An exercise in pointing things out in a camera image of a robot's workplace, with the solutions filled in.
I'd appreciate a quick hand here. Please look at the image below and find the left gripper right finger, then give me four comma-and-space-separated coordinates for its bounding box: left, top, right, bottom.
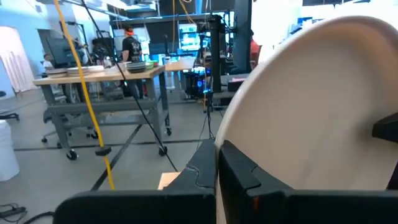
217, 139, 398, 224

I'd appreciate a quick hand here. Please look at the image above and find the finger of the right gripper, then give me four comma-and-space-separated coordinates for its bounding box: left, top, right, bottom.
372, 112, 398, 143

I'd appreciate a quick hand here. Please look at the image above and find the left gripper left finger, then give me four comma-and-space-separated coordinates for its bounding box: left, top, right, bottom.
54, 139, 217, 224

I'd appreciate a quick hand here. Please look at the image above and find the cream plate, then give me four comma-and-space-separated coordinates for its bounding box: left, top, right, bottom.
213, 14, 398, 224

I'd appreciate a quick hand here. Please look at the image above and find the wooden workbench on casters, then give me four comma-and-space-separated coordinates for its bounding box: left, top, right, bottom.
32, 64, 172, 161

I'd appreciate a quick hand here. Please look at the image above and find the black power strip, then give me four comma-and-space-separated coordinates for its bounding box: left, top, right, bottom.
0, 205, 27, 218

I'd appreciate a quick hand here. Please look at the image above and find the dark plate stack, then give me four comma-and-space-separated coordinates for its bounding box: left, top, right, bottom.
126, 61, 147, 74

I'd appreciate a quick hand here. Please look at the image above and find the white bin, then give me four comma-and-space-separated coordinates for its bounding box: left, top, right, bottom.
0, 119, 20, 182

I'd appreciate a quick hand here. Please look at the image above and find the wooden table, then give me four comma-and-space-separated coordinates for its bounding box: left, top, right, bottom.
164, 57, 197, 100

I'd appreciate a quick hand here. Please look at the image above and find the light plate stack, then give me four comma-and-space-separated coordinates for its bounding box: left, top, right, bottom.
67, 66, 91, 77

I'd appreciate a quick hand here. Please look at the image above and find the person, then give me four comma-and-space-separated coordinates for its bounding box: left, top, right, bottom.
250, 29, 262, 71
121, 25, 144, 99
42, 53, 54, 71

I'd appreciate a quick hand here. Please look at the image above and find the black column stand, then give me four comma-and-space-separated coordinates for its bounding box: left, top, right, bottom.
206, 14, 226, 94

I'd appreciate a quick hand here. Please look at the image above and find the black display screen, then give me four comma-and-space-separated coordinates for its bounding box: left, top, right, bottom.
46, 37, 85, 68

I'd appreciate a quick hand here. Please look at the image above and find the lit computer monitor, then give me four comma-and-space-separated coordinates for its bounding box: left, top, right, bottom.
178, 24, 201, 52

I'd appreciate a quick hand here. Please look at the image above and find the black puck on yellow cable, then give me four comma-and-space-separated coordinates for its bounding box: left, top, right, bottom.
94, 145, 112, 157

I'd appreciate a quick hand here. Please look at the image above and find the long black cable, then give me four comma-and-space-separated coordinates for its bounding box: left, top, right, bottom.
80, 0, 178, 172

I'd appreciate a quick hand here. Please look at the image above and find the long yellow cable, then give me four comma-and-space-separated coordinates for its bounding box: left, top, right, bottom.
53, 0, 116, 191

